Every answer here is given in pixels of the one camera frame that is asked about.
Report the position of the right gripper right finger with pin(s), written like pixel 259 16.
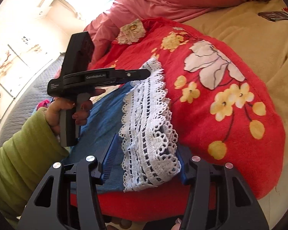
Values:
pixel 219 197

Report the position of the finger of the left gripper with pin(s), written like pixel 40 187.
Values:
pixel 125 76

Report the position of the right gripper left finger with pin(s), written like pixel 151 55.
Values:
pixel 66 197

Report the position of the blue denim pants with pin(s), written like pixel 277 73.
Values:
pixel 138 112

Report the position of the right hand fingertips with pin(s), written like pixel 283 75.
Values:
pixel 167 223

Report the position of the grey quilted headboard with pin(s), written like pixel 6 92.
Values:
pixel 27 103

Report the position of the red floral blanket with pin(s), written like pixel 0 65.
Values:
pixel 220 110

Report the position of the salmon pink duvet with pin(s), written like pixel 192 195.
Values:
pixel 106 27

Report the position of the beige bed sheet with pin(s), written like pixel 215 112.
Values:
pixel 263 45

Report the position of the dark object on sheet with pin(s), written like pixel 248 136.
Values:
pixel 274 16

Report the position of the blossom wall painting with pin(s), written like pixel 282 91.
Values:
pixel 12 77

